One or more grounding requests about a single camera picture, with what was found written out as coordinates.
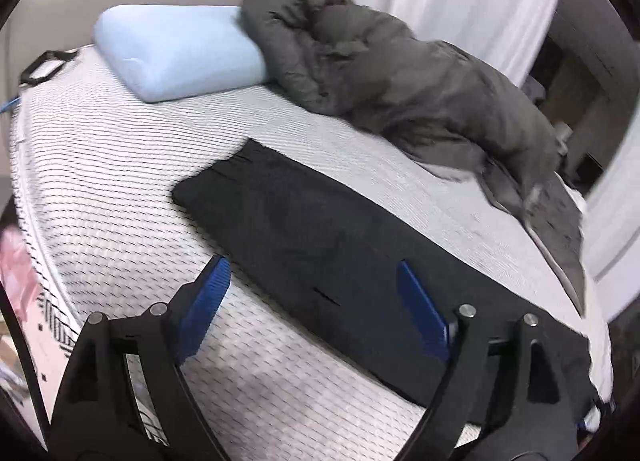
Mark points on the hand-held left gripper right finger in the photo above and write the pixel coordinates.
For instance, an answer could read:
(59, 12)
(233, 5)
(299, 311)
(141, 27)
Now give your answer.
(422, 308)

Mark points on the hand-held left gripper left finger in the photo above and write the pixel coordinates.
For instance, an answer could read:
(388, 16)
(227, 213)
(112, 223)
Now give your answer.
(202, 303)

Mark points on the black pants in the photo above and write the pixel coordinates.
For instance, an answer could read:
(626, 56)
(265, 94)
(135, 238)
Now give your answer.
(320, 241)

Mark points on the white mesh-patterned mattress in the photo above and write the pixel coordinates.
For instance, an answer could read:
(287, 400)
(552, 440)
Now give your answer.
(150, 181)

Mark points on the dark grey flat blanket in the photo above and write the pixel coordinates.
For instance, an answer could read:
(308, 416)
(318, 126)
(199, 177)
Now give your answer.
(557, 226)

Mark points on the grey quilted comforter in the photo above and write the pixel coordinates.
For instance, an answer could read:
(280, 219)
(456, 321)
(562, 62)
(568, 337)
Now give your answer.
(390, 76)

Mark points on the light blue pillow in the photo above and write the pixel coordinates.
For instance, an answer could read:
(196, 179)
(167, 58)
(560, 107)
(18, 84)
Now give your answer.
(175, 53)

